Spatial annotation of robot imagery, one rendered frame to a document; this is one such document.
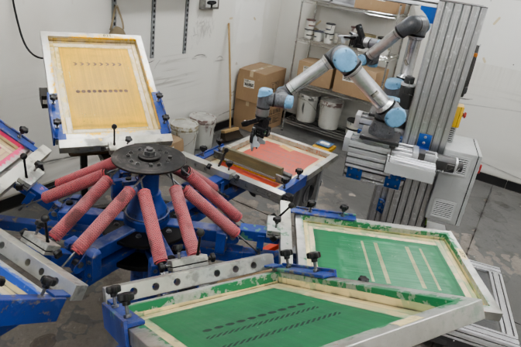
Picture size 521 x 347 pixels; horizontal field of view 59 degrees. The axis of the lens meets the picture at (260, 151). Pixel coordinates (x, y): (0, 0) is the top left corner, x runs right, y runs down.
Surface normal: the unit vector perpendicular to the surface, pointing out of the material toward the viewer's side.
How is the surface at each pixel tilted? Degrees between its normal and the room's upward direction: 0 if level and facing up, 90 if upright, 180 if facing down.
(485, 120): 90
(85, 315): 0
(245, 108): 90
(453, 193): 90
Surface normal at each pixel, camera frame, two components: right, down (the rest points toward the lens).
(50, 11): 0.84, 0.31
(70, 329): 0.13, -0.91
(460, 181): -0.32, 0.33
